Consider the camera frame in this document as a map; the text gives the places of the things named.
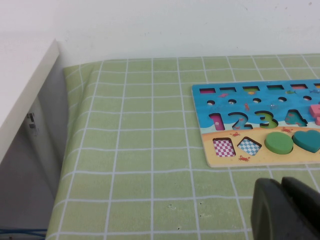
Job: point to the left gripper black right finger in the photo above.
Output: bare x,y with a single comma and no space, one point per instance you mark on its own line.
308,202

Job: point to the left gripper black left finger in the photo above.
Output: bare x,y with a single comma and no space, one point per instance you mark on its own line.
270,212

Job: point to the teal heart piece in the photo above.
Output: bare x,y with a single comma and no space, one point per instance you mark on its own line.
308,141

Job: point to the green circle piece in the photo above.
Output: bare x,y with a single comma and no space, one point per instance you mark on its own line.
278,142

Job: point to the pink number five piece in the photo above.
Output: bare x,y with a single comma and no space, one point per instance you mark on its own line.
315,110

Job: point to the blue number shape puzzle board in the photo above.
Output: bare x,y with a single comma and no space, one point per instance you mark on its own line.
225,107

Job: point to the green checked tablecloth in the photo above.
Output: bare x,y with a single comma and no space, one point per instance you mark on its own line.
125,150

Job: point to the small dark wall label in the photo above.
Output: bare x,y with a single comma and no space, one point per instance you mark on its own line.
32,122

